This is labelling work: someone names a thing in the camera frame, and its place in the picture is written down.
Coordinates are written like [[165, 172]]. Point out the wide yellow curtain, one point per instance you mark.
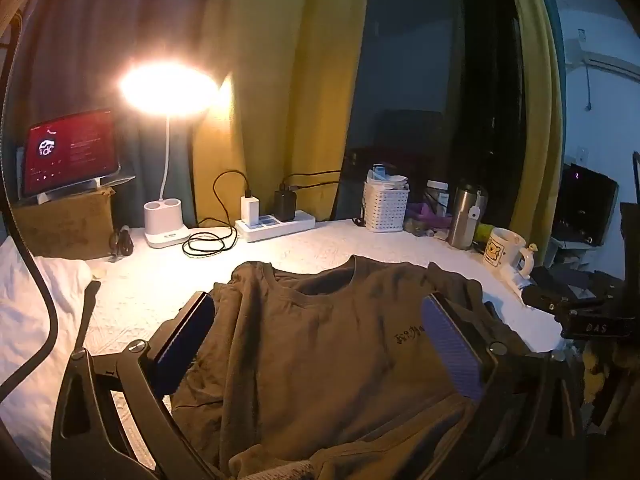
[[280, 85]]

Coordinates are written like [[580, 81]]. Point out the grey tablet stand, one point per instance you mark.
[[110, 181]]

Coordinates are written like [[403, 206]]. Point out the teal curtain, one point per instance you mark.
[[100, 35]]

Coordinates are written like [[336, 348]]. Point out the narrow yellow curtain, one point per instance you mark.
[[540, 110]]

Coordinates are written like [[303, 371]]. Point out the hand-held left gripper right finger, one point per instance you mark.
[[450, 340]]

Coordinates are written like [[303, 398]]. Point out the brown printed t-shirt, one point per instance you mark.
[[325, 360]]

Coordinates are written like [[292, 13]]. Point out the white cartoon mug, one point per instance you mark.
[[502, 252]]

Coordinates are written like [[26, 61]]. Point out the white charger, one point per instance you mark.
[[250, 207]]

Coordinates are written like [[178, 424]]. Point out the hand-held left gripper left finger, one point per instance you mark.
[[185, 335]]

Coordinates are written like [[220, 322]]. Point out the black monitor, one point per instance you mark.
[[587, 205]]

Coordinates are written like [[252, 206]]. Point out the white power strip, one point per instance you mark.
[[280, 227]]

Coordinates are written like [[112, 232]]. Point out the clear jar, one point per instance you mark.
[[436, 195]]

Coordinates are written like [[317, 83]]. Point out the black chair back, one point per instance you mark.
[[395, 160]]

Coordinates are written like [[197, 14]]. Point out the white cloth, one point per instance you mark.
[[30, 320]]

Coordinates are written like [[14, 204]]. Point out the purple packet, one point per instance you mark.
[[425, 212]]

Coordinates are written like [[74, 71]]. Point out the white desk lamp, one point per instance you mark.
[[165, 222]]

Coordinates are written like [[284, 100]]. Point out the small yellow paper scrap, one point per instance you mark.
[[100, 273]]

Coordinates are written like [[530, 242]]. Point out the white plastic basket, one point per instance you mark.
[[385, 210]]

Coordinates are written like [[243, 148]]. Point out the black charger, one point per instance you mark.
[[284, 205]]

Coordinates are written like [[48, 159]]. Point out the cardboard box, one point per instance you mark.
[[65, 225]]

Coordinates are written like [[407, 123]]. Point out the steel tumbler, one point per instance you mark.
[[462, 220]]

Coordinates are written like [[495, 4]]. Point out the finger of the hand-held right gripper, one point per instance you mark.
[[555, 300]]

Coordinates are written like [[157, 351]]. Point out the tablet with red screen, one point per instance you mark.
[[70, 150]]

